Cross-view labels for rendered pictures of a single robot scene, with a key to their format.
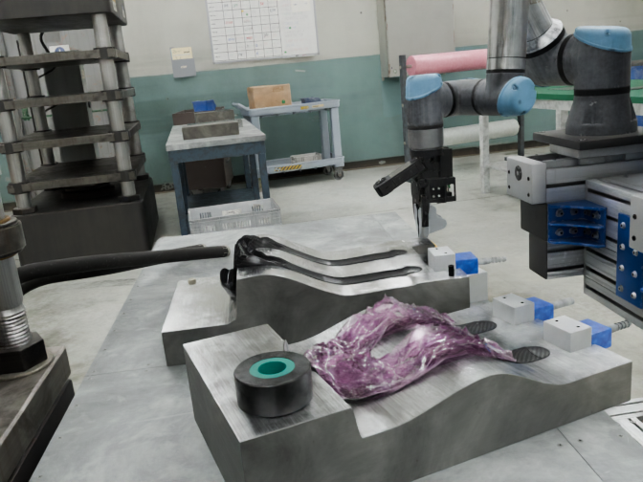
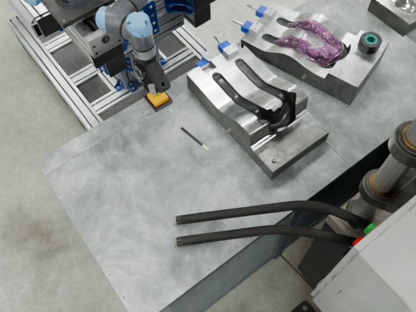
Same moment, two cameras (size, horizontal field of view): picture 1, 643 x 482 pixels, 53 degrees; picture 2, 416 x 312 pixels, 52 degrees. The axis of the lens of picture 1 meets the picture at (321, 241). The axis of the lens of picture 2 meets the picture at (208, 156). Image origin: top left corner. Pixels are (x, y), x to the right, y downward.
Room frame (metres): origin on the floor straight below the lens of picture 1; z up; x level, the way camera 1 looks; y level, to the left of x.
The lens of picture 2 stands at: (1.69, 0.74, 2.14)
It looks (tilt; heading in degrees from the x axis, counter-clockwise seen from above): 61 degrees down; 242
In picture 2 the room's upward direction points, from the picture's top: 4 degrees counter-clockwise
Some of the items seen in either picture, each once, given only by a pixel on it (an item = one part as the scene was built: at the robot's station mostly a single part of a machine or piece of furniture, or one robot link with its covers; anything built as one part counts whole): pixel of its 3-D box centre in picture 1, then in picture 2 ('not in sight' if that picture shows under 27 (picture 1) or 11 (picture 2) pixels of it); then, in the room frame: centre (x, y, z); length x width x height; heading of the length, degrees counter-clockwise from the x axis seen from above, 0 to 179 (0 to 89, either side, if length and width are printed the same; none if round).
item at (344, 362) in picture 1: (401, 339); (311, 38); (0.76, -0.09, 0.90); 0.26 x 0.18 x 0.08; 112
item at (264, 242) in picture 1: (317, 256); (255, 90); (1.09, 0.01, 0.92); 0.35 x 0.16 x 0.09; 95
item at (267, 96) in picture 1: (269, 98); not in sight; (7.08, 0.41, 0.94); 0.41 x 0.33 x 0.29; 107
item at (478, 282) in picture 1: (457, 277); (200, 67); (1.16, -0.25, 0.83); 0.13 x 0.05 x 0.05; 15
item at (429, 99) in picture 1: (425, 101); (139, 31); (1.38, -0.24, 1.15); 0.09 x 0.08 x 0.11; 121
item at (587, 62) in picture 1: (599, 55); not in sight; (1.47, -0.65, 1.20); 0.13 x 0.12 x 0.14; 31
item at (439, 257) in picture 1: (468, 262); (223, 46); (1.06, -0.25, 0.89); 0.13 x 0.05 x 0.05; 93
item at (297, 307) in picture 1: (310, 282); (255, 103); (1.10, 0.03, 0.87); 0.50 x 0.26 x 0.14; 95
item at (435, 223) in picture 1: (432, 225); not in sight; (1.36, -0.25, 0.88); 0.06 x 0.03 x 0.09; 95
